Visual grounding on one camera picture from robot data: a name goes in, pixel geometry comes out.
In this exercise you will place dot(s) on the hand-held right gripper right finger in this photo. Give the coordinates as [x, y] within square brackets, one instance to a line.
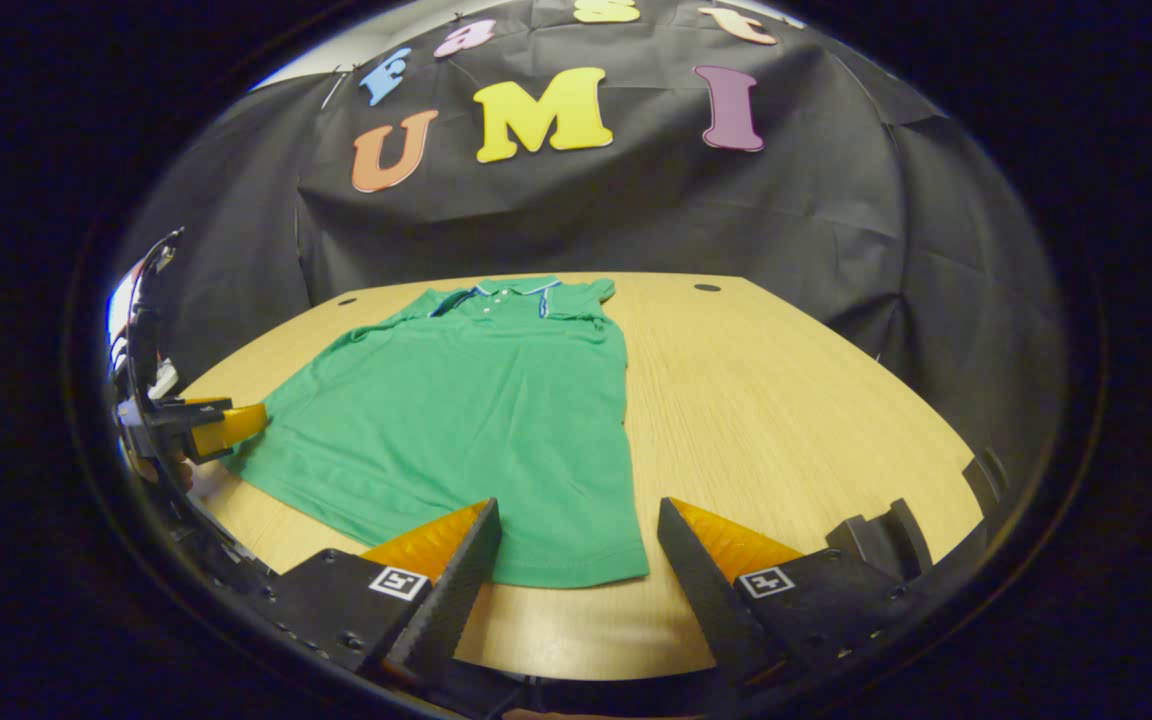
[711, 600]

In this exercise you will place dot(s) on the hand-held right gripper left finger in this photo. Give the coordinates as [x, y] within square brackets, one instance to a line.
[456, 590]

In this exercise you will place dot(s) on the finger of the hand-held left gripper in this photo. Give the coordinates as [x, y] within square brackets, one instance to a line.
[171, 415]

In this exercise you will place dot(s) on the green T-shirt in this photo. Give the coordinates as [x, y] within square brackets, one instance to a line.
[456, 420]

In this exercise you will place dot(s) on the black backdrop cloth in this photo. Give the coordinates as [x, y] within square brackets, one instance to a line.
[586, 220]

